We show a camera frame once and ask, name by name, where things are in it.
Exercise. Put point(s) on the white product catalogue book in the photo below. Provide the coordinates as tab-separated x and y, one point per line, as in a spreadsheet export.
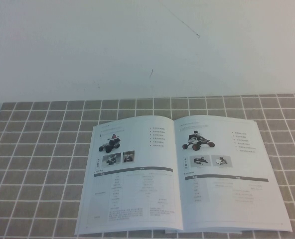
182	179

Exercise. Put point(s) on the grey white-checked tablecloth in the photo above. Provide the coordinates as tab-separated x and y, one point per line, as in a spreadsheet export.
38	161

